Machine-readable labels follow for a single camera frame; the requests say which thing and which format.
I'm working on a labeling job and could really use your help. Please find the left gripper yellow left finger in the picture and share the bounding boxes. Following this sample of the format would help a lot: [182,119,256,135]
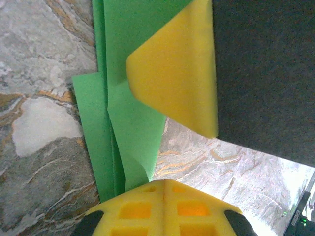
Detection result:
[73,180,166,236]

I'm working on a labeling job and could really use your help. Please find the green square paper sheet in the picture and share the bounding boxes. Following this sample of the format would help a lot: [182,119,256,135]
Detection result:
[71,0,193,204]

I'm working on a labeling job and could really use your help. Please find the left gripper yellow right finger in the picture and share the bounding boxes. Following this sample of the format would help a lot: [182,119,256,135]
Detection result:
[164,179,257,236]

